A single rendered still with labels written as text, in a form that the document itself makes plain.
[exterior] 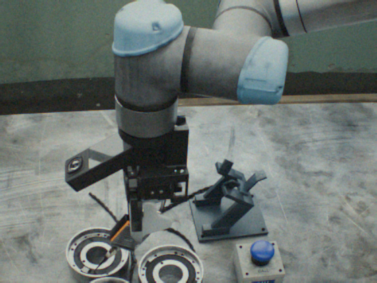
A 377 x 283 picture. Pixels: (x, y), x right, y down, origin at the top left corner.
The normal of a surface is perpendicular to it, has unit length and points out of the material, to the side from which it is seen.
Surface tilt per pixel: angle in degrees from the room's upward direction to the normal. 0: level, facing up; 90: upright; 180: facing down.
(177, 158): 90
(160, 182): 90
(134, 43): 87
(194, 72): 76
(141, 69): 90
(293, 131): 0
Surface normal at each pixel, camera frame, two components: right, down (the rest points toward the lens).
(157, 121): 0.36, 0.62
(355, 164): 0.05, -0.75
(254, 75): -0.11, 0.29
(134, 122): -0.32, 0.62
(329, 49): 0.12, 0.66
